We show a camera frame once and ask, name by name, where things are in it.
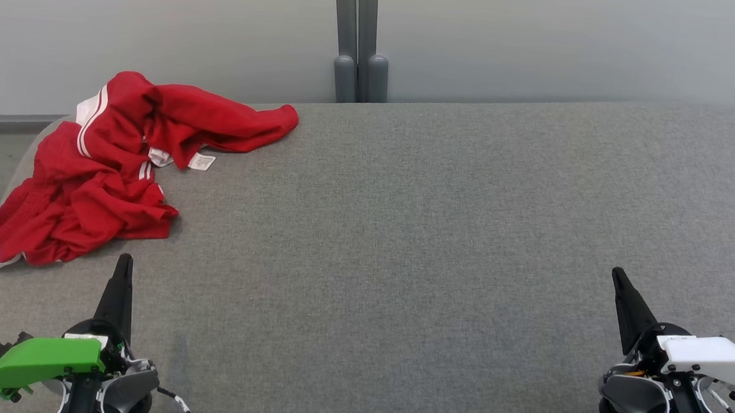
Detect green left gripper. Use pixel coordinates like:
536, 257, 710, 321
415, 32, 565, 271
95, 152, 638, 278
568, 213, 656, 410
0, 246, 137, 404

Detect grey wall rail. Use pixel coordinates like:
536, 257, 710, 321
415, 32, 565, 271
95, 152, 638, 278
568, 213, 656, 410
0, 111, 71, 140

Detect grey partition post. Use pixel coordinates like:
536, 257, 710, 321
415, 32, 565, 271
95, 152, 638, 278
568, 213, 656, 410
352, 0, 394, 105
327, 0, 363, 105

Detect red shorts with white trim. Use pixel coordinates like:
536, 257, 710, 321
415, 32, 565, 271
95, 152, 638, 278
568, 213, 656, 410
0, 117, 185, 282

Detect braided left arm cable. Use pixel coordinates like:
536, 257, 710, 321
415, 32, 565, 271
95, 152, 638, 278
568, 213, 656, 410
154, 385, 197, 413

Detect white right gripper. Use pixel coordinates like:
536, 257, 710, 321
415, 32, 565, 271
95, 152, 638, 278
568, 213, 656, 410
606, 267, 735, 387

